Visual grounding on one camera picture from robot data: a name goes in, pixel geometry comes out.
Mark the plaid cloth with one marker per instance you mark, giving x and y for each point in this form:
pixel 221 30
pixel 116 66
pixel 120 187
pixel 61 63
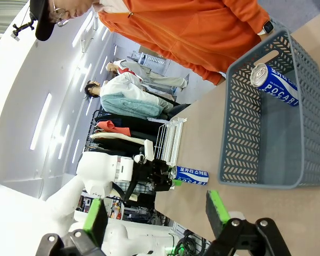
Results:
pixel 138 186

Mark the clothes rack with dark garments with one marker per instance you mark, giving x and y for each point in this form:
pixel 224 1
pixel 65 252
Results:
pixel 117 150

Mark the cluttered storage shelf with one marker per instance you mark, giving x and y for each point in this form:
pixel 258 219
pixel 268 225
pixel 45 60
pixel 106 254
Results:
pixel 117 210

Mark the grey plastic lattice basket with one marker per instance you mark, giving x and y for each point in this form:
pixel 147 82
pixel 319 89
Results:
pixel 282 149

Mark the person's left forearm orange sleeve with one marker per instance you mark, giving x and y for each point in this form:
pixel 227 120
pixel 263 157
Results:
pixel 250 13

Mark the blue Pocari Sweat can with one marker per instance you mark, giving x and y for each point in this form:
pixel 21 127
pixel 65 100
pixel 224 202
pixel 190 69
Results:
pixel 280 85
pixel 192 176

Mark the person's right forearm orange sleeve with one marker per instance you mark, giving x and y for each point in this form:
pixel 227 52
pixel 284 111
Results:
pixel 213 77

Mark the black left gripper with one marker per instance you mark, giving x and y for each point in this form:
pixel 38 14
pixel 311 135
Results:
pixel 154 173

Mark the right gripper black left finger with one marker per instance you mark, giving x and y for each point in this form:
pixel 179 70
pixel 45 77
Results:
pixel 96 221

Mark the thin-rimmed glasses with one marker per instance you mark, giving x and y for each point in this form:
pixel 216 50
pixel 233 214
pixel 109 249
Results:
pixel 61 23

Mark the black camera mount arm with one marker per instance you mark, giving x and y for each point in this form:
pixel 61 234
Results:
pixel 24 26

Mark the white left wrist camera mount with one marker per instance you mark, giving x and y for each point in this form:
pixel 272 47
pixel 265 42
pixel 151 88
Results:
pixel 148 149

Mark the orange hanging garment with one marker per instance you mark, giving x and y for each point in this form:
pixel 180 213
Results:
pixel 114 128

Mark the dark-haired mannequin in white shirt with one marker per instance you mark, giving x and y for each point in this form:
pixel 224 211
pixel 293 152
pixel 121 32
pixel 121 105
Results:
pixel 128 88

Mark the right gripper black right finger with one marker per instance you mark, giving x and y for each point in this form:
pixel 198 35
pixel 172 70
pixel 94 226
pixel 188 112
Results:
pixel 216 210

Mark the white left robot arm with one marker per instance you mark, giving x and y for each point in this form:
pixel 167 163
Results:
pixel 101 170

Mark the person in orange hoodie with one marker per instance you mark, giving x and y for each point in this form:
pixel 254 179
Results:
pixel 189 32

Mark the cream hanging garment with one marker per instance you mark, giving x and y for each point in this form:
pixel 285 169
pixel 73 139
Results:
pixel 114 136

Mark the bald mannequin in grey outfit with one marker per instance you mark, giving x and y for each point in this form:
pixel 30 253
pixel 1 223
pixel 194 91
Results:
pixel 138 70

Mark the black cap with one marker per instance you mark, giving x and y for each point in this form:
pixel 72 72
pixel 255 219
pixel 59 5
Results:
pixel 44 24

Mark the long white ceiling light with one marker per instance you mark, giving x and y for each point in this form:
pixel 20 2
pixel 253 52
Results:
pixel 75 150
pixel 64 141
pixel 41 120
pixel 82 29

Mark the white shelf cart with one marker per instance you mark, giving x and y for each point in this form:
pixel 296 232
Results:
pixel 149 58

